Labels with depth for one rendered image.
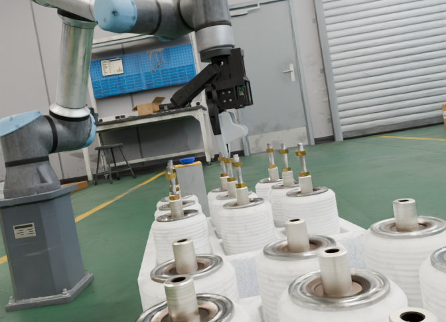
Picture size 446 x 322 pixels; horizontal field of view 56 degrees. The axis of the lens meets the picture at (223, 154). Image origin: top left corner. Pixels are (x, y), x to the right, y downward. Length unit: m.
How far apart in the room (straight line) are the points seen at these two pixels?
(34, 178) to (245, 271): 0.74
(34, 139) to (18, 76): 5.63
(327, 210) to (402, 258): 0.32
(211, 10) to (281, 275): 0.57
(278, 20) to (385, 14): 1.45
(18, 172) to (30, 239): 0.18
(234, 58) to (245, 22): 5.36
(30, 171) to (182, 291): 0.99
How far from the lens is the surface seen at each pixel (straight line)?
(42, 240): 1.26
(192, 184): 1.12
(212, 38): 0.84
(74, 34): 1.26
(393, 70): 6.35
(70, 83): 1.29
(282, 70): 6.10
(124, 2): 0.84
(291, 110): 6.06
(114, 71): 6.21
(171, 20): 0.90
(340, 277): 0.34
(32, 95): 6.78
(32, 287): 1.31
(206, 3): 0.86
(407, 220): 0.48
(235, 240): 0.73
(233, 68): 0.84
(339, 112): 6.11
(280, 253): 0.44
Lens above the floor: 0.38
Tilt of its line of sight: 3 degrees down
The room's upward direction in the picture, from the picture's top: 9 degrees counter-clockwise
